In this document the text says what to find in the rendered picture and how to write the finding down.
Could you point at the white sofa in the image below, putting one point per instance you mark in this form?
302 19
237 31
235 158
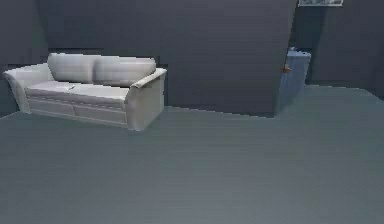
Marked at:
100 96

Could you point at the blue cabinet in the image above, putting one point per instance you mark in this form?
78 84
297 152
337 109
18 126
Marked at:
293 80

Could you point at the framed wall picture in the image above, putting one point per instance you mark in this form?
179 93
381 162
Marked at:
320 2

